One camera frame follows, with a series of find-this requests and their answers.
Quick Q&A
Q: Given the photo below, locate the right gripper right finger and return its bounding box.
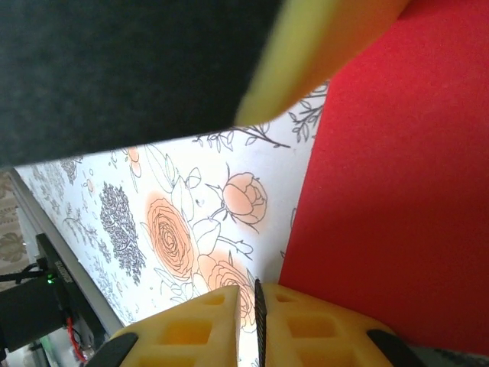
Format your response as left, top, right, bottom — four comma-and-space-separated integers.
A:
253, 278, 423, 367

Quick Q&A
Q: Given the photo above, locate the floral patterned table cover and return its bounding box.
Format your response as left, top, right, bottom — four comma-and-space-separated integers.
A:
15, 80, 329, 367

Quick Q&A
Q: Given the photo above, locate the aluminium base beam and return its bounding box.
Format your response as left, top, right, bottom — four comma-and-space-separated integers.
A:
9, 167, 125, 337

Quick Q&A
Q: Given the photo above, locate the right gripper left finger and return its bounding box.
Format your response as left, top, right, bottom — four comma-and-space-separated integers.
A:
86, 284, 241, 367

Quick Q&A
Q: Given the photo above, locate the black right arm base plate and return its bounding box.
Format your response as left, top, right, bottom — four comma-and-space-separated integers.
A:
34, 232, 127, 337

